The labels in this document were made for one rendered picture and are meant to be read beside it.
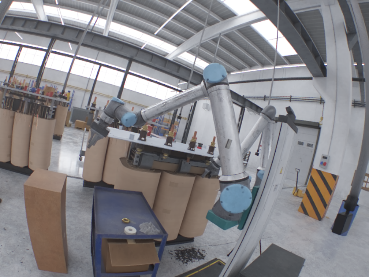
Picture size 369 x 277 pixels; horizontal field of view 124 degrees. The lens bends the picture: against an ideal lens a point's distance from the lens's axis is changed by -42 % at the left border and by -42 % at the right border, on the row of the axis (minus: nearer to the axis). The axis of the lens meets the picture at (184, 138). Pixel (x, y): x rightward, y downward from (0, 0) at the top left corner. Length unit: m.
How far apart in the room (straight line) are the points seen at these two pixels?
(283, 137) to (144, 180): 1.24
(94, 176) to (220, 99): 2.86
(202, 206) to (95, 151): 2.04
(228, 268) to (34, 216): 1.44
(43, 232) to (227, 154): 1.45
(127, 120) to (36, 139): 2.51
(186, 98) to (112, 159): 2.45
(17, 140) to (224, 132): 3.30
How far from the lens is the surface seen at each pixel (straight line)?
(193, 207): 2.16
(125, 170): 1.65
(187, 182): 1.88
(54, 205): 1.38
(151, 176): 1.66
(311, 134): 14.95
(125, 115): 1.01
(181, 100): 1.02
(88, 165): 3.27
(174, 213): 1.99
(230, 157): 0.79
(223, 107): 0.80
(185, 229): 2.32
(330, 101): 6.42
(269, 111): 1.47
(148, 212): 1.36
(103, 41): 9.99
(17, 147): 3.52
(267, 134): 1.58
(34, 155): 3.41
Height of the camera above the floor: 1.54
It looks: 2 degrees down
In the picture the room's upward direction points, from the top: 15 degrees clockwise
